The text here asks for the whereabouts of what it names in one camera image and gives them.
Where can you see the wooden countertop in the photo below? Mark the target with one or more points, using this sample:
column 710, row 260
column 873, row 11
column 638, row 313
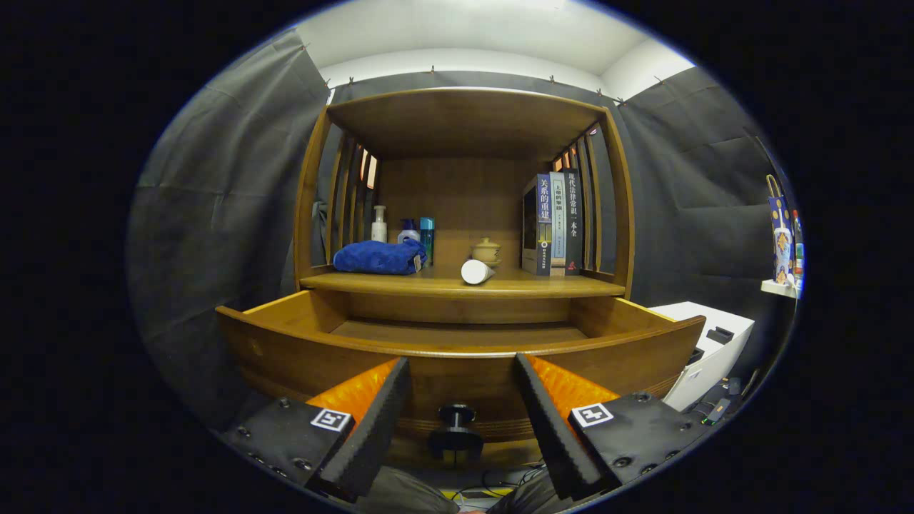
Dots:
column 428, row 284

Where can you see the white bottle blue cap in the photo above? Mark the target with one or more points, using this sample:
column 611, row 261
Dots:
column 408, row 232

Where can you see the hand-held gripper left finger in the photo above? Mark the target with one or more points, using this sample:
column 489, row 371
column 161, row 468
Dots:
column 378, row 428

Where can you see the wooden drawer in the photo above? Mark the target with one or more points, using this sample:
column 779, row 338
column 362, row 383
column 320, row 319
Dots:
column 457, row 378

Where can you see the white pump bottle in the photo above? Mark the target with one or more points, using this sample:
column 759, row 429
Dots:
column 379, row 227

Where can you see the beige lidded teacup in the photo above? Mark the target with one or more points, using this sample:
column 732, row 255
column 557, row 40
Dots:
column 486, row 251

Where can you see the light grey spine book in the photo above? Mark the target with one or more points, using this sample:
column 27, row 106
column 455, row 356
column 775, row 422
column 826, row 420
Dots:
column 558, row 221

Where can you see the black drawer knob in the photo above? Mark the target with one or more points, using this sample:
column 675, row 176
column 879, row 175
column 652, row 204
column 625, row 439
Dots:
column 455, row 428

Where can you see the printed paper cup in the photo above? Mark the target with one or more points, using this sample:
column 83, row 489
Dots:
column 782, row 253

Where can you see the white green cream tube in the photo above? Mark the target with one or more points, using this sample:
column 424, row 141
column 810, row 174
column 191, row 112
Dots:
column 476, row 271

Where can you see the small white shelf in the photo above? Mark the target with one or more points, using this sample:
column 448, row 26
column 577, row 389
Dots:
column 780, row 288

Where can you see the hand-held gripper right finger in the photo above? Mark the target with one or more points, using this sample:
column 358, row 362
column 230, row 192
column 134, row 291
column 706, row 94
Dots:
column 557, row 435

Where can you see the clear bottle red cap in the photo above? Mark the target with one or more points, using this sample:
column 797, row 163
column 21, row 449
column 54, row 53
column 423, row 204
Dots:
column 798, row 246

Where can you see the white cabinet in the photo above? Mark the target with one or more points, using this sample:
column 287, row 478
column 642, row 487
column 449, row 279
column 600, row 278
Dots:
column 707, row 350

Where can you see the blue towel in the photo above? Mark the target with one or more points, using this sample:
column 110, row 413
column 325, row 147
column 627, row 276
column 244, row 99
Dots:
column 378, row 257

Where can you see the blue paper gift bag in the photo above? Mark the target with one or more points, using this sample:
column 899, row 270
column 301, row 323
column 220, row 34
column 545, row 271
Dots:
column 778, row 207

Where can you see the black electronic device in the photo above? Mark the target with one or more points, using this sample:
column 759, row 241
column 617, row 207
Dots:
column 714, row 407

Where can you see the teal spray can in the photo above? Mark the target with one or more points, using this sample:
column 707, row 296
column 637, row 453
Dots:
column 427, row 235

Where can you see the black spine book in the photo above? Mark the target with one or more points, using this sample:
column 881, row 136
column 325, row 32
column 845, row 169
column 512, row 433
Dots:
column 573, row 218

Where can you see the black backdrop cloth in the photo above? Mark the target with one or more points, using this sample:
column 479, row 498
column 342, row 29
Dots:
column 214, row 214

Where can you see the wooden cabinet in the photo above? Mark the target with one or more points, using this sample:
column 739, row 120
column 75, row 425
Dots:
column 464, row 121

